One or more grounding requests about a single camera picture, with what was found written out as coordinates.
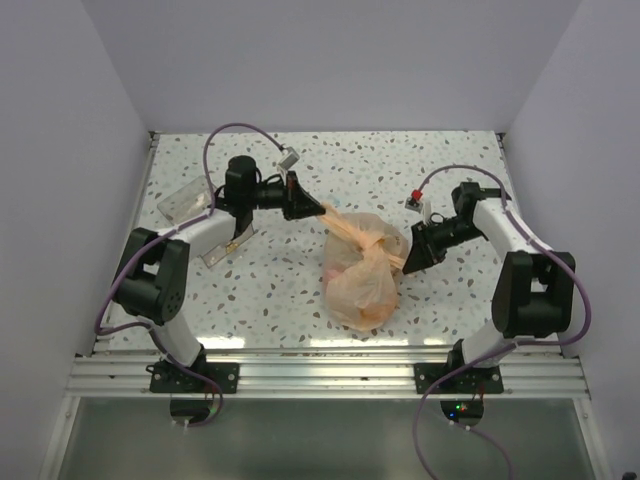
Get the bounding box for aluminium mounting rail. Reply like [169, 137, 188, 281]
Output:
[65, 346, 589, 399]

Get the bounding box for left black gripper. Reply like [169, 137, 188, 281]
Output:
[246, 171, 325, 222]

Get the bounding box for clear plastic tray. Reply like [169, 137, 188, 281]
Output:
[157, 176, 256, 269]

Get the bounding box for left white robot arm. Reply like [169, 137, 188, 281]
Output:
[108, 147, 325, 393]

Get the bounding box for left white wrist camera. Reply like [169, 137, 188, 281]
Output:
[277, 147, 300, 172]

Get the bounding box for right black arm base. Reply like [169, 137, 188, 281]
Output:
[413, 352, 504, 395]

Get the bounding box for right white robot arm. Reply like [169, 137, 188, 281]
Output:
[403, 182, 575, 393]

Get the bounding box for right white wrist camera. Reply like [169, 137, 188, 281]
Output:
[405, 189, 433, 224]

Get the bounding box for orange translucent plastic bag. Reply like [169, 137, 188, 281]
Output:
[318, 204, 409, 332]

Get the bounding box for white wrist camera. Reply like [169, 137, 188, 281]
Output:
[277, 147, 300, 172]
[405, 189, 433, 224]

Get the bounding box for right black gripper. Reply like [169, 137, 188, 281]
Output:
[403, 218, 485, 274]

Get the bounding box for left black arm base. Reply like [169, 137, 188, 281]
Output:
[145, 352, 240, 394]

